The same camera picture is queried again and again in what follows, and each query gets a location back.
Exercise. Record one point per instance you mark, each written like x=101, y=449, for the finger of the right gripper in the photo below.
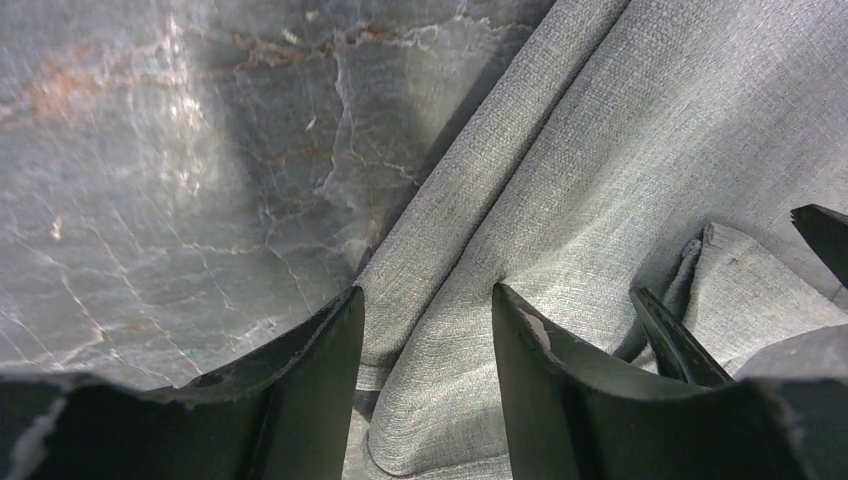
x=825, y=231
x=679, y=355

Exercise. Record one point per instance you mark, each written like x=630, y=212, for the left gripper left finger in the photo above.
x=283, y=410

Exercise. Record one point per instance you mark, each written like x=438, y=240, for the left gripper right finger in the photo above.
x=573, y=411

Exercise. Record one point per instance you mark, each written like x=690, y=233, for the grey cloth napkin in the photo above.
x=657, y=143

